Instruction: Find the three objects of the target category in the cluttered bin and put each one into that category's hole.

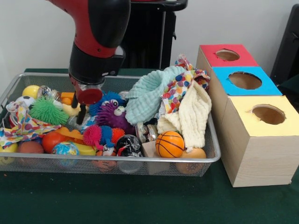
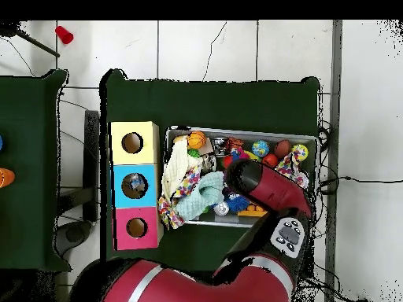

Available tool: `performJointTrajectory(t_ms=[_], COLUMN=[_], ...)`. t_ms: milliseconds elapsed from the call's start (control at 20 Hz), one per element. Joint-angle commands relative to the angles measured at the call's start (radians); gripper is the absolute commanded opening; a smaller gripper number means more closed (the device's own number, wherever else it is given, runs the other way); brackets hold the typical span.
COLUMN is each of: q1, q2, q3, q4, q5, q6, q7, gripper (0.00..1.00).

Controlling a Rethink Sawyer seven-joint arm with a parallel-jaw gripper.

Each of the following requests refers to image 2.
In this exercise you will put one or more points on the cream muslin cloth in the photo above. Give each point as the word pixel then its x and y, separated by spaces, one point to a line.
pixel 178 166

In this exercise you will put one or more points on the mint muslin cloth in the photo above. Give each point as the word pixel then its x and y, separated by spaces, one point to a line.
pixel 201 195

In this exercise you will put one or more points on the clear plastic packet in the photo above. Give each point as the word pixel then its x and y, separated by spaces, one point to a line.
pixel 136 182

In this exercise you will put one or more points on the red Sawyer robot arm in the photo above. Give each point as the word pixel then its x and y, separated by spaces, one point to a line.
pixel 270 185

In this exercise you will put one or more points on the wooden box with three holes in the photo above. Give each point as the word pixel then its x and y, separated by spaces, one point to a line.
pixel 148 195

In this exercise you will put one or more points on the shallow clear mesh bin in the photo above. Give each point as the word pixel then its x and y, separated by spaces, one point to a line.
pixel 311 148

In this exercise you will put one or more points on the orange toy basketball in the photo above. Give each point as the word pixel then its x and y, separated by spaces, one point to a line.
pixel 196 140

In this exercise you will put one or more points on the globe print ball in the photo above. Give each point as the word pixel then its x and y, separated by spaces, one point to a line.
pixel 260 148

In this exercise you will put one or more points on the dark green tablecloth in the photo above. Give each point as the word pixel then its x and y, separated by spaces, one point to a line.
pixel 204 103

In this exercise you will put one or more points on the red-orange ball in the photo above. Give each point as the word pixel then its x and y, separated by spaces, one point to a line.
pixel 270 160

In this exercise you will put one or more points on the brown toy football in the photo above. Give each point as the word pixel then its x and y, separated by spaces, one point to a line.
pixel 282 148

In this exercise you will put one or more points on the white colourful patterned cloth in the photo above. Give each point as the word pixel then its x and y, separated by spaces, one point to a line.
pixel 289 166

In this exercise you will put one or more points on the yellow ball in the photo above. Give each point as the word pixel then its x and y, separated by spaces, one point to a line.
pixel 299 152

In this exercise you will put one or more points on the black upright stand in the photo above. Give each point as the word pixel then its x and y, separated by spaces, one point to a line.
pixel 91 163

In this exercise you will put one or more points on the grey rounded base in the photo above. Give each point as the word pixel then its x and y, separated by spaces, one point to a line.
pixel 74 236

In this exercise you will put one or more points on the side table with green cloth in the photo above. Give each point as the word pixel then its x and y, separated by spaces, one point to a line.
pixel 25 173

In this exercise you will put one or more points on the red plastic cup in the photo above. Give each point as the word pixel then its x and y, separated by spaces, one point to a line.
pixel 64 35

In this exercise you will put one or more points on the orange toy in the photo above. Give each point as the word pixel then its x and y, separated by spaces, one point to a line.
pixel 6 177

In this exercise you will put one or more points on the black tripod leg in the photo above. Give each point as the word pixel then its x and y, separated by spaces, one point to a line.
pixel 37 43

